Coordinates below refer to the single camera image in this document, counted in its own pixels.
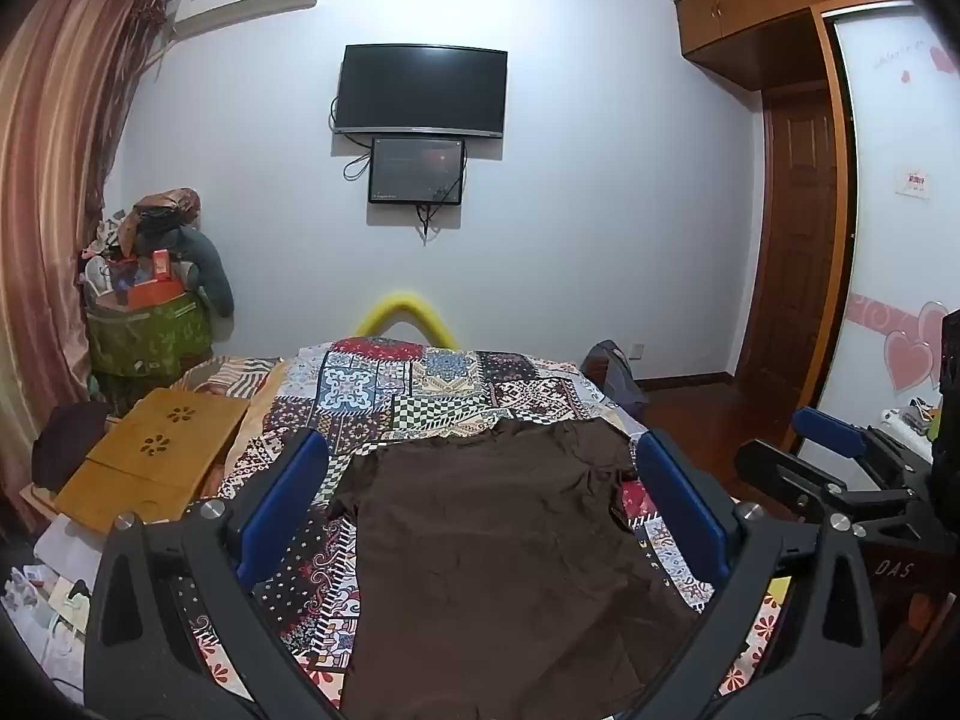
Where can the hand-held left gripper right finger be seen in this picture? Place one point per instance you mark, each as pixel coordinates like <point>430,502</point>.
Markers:
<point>679,487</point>

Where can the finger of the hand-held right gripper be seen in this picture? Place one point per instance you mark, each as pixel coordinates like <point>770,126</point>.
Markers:
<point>825,431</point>
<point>795,491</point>

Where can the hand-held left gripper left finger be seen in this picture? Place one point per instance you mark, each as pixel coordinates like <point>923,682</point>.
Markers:
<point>289,487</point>

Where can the brown shirt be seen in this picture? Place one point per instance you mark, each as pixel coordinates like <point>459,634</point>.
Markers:
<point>495,562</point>

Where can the blue-grey bag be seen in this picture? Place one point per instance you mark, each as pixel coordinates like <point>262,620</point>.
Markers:
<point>611,371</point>

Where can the wooden lap desk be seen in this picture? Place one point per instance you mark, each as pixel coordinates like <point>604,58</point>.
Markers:
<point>150,465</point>

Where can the patchwork patterned blanket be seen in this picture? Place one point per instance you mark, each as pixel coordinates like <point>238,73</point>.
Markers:
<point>420,390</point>

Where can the brown wooden door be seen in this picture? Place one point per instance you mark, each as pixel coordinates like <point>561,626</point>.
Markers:
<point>795,240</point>

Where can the green patterned bag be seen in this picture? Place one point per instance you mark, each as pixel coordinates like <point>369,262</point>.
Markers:
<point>150,337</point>

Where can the yellow foam tube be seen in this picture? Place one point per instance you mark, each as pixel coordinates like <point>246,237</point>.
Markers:
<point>401,307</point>

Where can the dark cloth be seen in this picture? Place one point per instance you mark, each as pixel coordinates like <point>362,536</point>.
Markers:
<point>67,442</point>

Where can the grey stuffed toy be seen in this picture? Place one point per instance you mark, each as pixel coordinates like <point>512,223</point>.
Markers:
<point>206,262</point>

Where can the orange box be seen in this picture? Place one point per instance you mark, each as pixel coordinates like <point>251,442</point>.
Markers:
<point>150,285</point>

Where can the pile of white papers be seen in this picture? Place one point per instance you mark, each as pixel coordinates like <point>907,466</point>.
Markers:
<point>45,600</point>

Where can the patterned brown cloth bundle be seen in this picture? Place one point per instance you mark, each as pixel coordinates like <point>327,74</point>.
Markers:
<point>169,204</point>

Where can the white heart-print wardrobe door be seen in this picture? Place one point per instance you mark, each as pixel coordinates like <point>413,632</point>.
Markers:
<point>892,127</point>

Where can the striped brown curtain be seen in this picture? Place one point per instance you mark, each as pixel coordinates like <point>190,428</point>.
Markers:
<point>52,165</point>

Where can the brown wooden overhead cabinet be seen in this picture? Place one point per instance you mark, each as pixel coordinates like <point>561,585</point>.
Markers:
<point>750,7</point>

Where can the white wall socket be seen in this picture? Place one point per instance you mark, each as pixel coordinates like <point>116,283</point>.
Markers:
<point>636,351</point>

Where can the small black wall monitor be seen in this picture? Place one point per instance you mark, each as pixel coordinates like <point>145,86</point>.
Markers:
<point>416,171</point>

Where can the large black wall television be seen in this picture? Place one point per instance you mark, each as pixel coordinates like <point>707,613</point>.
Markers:
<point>420,90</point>

